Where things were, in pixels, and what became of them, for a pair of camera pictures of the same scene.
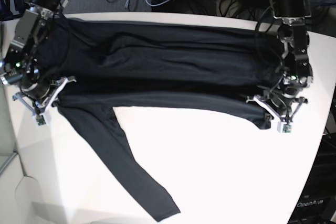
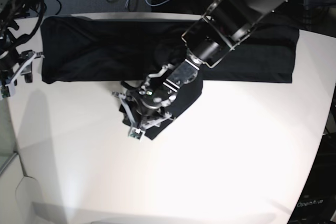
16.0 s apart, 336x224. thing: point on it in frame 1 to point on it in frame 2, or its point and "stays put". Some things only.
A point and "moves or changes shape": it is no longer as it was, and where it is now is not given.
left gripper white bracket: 41,114 to 10,85
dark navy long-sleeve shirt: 86,67 moves or changes shape
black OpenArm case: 316,203 stays put
